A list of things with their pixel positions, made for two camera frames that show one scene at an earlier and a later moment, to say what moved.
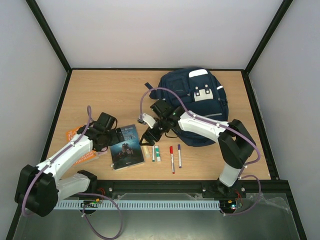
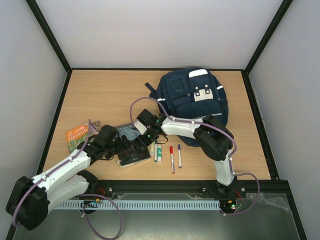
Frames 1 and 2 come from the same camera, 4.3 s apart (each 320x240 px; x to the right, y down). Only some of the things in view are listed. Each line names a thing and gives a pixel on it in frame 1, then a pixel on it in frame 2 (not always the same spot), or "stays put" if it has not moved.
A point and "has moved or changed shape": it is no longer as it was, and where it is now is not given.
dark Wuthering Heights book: x=128 y=153 has moved or changed shape
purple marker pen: x=179 y=155 stays put
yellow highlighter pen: x=146 y=150 → x=151 y=149
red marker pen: x=172 y=159 stays put
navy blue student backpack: x=198 y=91 stays put
